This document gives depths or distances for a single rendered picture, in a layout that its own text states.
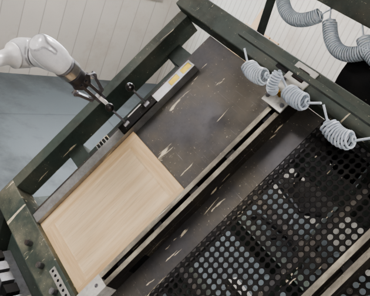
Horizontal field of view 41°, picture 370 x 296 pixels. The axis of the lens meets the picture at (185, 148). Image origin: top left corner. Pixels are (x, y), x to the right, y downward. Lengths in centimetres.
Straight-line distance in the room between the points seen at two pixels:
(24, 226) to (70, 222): 22
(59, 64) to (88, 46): 395
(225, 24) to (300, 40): 306
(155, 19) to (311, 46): 204
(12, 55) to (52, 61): 17
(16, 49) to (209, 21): 78
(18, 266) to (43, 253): 16
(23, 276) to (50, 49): 95
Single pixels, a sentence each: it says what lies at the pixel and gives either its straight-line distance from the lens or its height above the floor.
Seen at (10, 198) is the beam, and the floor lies 86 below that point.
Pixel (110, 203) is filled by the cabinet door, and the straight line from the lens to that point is 203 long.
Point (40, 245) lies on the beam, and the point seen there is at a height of 88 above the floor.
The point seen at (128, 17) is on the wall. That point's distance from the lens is 593.
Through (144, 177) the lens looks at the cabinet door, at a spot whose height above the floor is 129.
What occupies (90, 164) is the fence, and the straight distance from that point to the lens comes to 215.
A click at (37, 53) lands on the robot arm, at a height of 163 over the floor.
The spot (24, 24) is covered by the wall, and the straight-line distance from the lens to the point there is 543.
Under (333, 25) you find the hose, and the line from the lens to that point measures 229.
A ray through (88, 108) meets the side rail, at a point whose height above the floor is 131.
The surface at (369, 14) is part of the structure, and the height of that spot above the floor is 215.
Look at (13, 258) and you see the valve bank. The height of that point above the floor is 74.
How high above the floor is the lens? 231
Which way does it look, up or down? 26 degrees down
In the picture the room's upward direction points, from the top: 23 degrees clockwise
